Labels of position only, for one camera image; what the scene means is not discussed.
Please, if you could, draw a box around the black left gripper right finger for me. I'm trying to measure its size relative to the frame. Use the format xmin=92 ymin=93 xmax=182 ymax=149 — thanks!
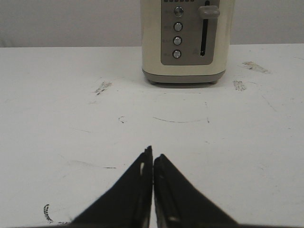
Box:
xmin=154 ymin=153 xmax=239 ymax=228

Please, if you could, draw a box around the cream toaster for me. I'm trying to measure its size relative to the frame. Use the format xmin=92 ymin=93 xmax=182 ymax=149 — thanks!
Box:
xmin=140 ymin=0 xmax=235 ymax=84

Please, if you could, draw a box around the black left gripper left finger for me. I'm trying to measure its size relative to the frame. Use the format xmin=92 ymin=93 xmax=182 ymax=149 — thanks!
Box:
xmin=70 ymin=146 xmax=152 ymax=228

